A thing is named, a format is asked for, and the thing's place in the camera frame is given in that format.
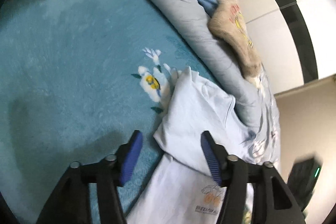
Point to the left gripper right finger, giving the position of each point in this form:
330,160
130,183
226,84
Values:
273,201

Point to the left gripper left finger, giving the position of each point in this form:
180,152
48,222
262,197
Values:
69,202

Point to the light blue long-sleeve shirt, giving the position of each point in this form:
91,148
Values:
181,189

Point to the teal floral bed blanket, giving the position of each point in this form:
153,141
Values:
70,90

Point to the beige fuzzy sweater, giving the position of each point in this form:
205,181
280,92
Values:
227,23

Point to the white wardrobe black stripe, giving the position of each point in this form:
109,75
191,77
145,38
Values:
295,39

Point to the grey-blue floral duvet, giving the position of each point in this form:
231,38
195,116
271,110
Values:
256,107

